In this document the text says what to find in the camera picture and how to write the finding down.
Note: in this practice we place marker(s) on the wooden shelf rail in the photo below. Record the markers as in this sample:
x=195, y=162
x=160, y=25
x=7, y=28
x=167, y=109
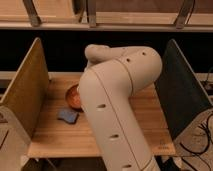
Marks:
x=108, y=15

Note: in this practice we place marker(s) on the tan wooden left side panel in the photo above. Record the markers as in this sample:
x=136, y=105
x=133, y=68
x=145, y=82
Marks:
x=23, y=99

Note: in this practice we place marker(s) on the blue sponge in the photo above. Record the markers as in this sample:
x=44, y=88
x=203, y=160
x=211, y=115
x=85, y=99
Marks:
x=68, y=115

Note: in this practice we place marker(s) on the dark green right side panel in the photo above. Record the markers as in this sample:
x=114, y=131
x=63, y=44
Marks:
x=183, y=99

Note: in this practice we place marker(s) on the orange ceramic bowl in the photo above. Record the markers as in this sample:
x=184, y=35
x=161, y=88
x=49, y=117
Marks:
x=72, y=98

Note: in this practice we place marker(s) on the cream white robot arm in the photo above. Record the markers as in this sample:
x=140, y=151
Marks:
x=112, y=75

